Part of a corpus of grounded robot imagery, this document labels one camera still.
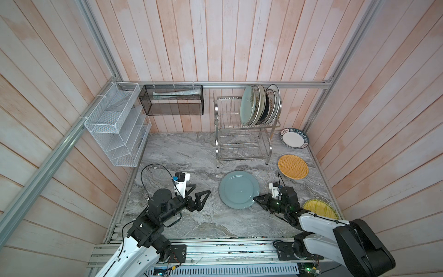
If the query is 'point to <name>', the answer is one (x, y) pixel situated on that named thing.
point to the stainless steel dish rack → (235, 141)
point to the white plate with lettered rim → (294, 138)
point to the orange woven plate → (293, 167)
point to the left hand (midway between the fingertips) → (202, 192)
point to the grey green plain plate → (237, 189)
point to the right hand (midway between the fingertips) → (253, 198)
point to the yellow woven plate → (321, 208)
